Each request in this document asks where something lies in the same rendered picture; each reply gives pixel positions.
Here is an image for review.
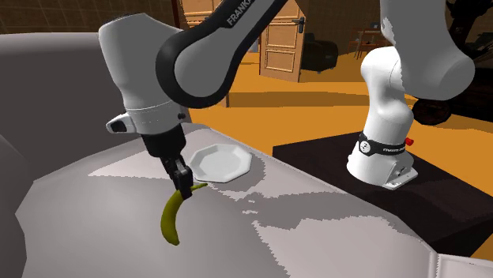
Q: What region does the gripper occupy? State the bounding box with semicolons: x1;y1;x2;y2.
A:
139;123;194;201

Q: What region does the green yellow banana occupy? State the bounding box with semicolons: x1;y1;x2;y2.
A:
160;182;209;246

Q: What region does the white octagonal plate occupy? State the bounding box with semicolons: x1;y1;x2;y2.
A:
188;143;254;184

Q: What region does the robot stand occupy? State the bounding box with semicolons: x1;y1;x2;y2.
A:
272;130;493;258

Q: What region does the wooden panel door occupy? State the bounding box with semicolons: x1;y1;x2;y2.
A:
258;0;309;84

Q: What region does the black armchair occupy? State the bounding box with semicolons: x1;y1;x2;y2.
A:
300;32;340;75

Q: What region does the wooden table with chairs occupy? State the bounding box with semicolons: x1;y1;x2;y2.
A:
346;22;391;59

